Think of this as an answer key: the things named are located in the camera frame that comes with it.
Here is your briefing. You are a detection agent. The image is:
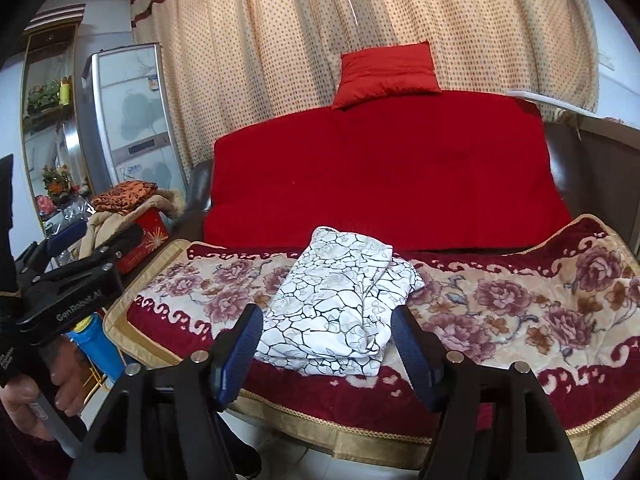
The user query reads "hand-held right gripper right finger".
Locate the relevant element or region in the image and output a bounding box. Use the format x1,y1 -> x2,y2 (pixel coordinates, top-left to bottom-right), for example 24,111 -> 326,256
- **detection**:
391,304 -> 583,480

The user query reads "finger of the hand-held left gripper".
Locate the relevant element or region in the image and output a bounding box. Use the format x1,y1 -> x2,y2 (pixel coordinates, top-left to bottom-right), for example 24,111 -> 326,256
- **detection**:
14,220 -> 89,282
22,222 -> 146,287

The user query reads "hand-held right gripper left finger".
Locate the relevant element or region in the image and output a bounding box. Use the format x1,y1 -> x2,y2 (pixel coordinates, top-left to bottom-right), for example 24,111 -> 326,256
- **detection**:
67,303 -> 264,480

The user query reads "white black-veined patterned coat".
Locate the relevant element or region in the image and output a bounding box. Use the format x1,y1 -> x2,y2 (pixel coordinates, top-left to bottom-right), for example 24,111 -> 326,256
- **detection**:
254,226 -> 426,378

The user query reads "person's left forearm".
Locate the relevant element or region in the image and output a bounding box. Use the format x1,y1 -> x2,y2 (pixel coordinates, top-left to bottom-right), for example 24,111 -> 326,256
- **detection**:
0,430 -> 76,480

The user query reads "person's left hand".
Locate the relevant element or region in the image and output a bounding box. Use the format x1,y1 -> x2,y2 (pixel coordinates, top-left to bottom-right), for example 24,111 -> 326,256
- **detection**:
0,332 -> 87,443

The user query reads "silver foil wrapping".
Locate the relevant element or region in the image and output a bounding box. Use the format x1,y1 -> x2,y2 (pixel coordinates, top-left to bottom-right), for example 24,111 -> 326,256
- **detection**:
42,195 -> 96,266

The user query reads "beige fur-trimmed coat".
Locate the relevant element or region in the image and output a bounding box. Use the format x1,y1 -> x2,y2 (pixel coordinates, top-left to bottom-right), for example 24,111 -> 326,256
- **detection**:
80,189 -> 187,261

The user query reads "red cardboard box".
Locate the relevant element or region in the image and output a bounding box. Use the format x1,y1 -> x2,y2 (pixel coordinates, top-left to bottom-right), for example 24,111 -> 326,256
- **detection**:
117,207 -> 171,276

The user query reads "orange artificial flower bouquet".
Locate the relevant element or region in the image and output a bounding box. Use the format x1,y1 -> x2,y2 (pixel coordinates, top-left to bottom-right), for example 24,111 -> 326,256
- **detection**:
41,165 -> 76,198

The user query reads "orange black patterned cloth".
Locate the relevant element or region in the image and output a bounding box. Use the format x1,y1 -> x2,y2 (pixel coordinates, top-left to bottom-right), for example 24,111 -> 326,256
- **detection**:
91,180 -> 160,213

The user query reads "blue plastic container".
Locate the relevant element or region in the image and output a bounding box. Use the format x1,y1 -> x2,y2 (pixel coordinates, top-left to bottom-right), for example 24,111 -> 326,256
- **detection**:
67,312 -> 126,386

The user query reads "floral red beige blanket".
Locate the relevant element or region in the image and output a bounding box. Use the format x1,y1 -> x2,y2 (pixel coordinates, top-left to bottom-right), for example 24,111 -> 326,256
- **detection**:
102,214 -> 640,466

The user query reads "green artificial plant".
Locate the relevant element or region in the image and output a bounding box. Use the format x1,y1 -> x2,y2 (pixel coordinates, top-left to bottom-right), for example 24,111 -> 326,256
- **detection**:
27,82 -> 63,113

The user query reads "red sofa cover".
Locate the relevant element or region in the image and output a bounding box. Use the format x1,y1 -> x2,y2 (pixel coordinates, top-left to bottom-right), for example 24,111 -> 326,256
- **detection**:
202,89 -> 573,251

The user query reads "wooden display cabinet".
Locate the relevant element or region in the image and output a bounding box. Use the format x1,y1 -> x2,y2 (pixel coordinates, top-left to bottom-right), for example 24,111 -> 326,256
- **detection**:
20,2 -> 93,241

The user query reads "dark brown leather sofa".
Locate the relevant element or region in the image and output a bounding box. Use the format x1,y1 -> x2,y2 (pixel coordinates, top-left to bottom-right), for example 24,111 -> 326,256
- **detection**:
182,110 -> 588,256

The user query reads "beige dotted curtain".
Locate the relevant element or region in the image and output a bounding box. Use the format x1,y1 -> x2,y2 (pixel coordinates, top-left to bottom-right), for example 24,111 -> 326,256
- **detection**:
129,0 -> 601,191

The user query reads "red pillow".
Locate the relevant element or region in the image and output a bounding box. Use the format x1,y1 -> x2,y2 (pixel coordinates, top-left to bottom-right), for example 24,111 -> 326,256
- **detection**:
331,40 -> 442,111

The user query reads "white flat board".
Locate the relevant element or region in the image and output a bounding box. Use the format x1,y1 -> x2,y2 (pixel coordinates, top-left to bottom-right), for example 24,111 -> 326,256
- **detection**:
505,89 -> 601,117

